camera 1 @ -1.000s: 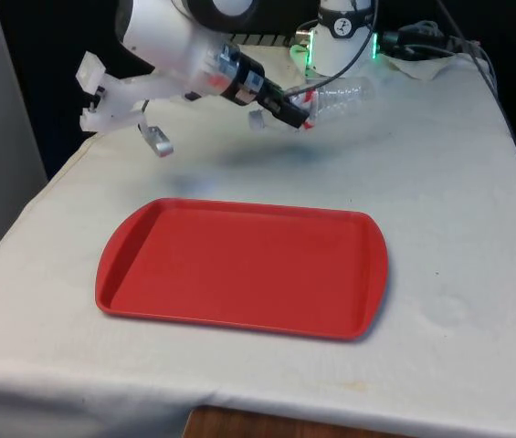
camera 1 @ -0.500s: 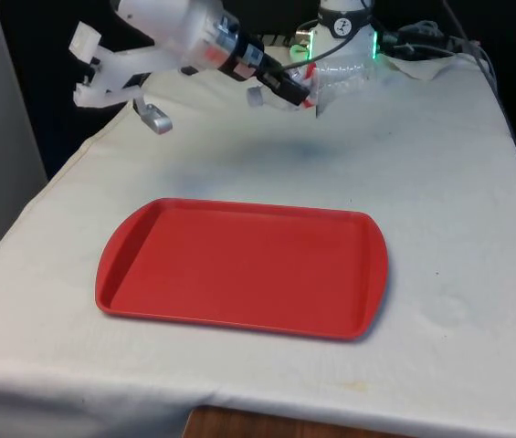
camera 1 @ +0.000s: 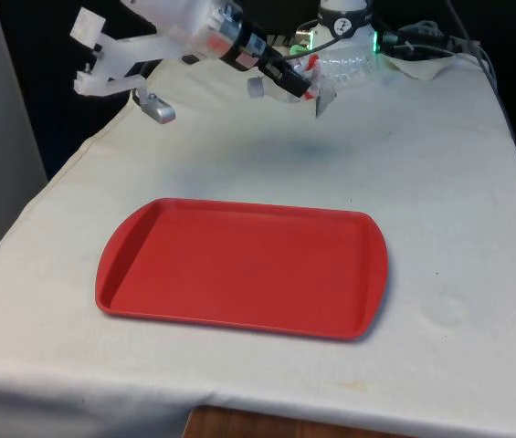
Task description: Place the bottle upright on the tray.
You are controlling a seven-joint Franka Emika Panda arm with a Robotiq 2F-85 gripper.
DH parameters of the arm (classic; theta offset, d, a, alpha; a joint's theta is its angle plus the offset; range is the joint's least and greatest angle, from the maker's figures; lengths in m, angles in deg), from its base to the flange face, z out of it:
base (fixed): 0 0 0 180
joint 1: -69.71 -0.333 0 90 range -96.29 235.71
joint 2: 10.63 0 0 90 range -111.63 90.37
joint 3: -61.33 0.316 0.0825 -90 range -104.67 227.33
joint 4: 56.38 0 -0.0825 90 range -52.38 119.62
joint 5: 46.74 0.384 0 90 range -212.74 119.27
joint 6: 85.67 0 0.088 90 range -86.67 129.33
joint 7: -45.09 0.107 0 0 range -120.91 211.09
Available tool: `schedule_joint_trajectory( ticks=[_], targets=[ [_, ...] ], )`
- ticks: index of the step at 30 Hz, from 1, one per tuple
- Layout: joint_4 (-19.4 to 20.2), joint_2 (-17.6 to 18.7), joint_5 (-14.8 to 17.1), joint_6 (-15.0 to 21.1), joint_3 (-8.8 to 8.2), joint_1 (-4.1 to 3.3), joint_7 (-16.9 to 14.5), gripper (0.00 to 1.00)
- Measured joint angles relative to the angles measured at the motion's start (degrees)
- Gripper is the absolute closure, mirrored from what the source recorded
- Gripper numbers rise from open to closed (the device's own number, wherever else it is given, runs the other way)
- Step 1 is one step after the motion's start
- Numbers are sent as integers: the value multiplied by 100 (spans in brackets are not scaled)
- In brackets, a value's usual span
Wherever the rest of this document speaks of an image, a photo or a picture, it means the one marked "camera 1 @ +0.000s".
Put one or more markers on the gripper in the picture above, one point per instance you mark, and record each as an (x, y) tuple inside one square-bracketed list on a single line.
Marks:
[(248, 43)]

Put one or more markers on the clear plastic bottle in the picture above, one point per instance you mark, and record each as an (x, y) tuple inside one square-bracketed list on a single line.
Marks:
[(349, 68)]

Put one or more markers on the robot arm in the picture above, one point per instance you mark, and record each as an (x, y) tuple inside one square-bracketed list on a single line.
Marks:
[(184, 13)]

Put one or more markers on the red tray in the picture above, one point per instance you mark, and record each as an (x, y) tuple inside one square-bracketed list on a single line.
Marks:
[(239, 269)]

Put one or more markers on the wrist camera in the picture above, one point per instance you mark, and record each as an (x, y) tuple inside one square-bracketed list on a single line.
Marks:
[(159, 111)]

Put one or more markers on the white plastic camera bracket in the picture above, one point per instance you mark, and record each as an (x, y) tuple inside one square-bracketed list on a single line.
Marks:
[(120, 55)]

